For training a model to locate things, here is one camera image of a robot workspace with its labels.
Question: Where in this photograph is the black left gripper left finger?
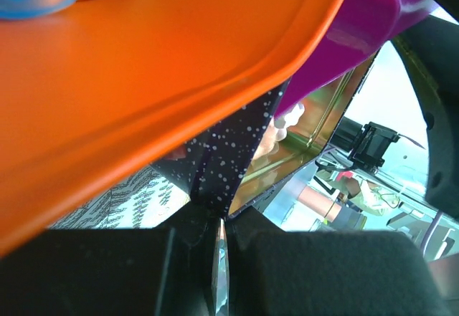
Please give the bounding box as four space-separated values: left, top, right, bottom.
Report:
1 204 219 315

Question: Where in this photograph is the orange tray of lollipops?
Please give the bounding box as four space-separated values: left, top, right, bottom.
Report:
1 0 343 254

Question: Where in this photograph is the tin of opaque star candies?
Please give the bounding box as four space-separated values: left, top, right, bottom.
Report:
152 54 376 217

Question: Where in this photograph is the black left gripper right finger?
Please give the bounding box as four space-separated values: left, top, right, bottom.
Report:
227 208 450 315

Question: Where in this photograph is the floral table mat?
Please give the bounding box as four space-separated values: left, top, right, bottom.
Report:
49 166 189 229

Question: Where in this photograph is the purple plastic scoop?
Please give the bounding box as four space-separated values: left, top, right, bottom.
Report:
275 0 439 117

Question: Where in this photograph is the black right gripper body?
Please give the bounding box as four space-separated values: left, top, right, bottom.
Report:
392 14 458 219

